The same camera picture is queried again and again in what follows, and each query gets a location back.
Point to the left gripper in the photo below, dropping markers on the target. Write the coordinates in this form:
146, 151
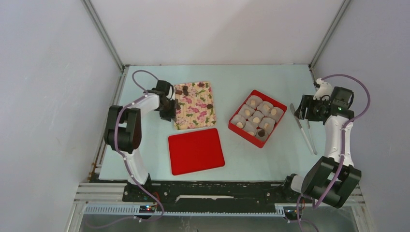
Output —
171, 114

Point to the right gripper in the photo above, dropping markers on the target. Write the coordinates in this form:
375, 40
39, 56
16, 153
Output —
307, 101

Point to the floral tray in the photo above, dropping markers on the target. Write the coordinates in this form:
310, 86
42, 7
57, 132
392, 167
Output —
194, 106

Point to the metal tongs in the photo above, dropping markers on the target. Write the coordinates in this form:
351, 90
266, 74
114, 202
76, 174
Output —
309, 143

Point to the dark chocolate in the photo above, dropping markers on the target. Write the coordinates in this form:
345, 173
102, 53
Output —
261, 133

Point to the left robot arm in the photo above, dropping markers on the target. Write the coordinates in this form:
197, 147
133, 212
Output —
123, 130

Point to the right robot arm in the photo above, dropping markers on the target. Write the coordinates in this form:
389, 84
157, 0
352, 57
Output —
333, 177

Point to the red chocolate box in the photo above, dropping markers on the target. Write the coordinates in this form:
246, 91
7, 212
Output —
267, 115

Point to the red box lid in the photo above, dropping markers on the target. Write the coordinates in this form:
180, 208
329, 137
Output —
195, 151

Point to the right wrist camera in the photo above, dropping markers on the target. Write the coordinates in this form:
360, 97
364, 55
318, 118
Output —
324, 90

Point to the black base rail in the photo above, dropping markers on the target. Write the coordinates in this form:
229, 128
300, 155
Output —
222, 196

